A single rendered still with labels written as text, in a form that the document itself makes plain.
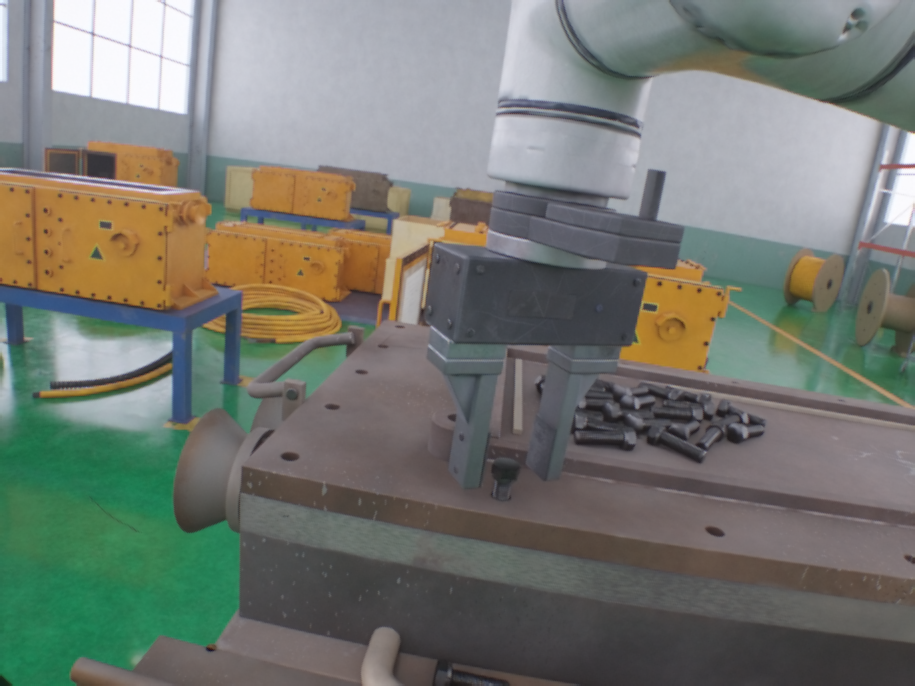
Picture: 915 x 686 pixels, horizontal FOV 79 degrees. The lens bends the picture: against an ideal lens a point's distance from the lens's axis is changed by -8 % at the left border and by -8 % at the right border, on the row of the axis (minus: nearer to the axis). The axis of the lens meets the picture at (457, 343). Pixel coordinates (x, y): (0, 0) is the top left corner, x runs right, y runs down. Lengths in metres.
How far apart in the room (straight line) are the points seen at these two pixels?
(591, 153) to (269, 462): 0.29
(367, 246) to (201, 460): 6.58
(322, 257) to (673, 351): 4.24
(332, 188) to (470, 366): 8.90
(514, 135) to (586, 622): 0.33
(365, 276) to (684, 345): 4.70
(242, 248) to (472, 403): 6.44
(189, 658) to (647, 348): 2.86
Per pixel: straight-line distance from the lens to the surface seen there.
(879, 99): 0.33
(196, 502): 0.60
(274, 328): 5.25
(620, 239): 0.29
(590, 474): 0.48
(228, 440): 0.60
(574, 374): 0.40
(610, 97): 0.34
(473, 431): 0.38
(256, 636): 0.50
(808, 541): 0.50
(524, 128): 0.34
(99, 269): 3.69
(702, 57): 0.27
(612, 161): 0.34
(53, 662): 2.31
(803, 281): 14.04
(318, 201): 9.30
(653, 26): 0.27
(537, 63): 0.34
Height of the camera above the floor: 1.57
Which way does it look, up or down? 16 degrees down
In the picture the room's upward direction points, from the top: 9 degrees clockwise
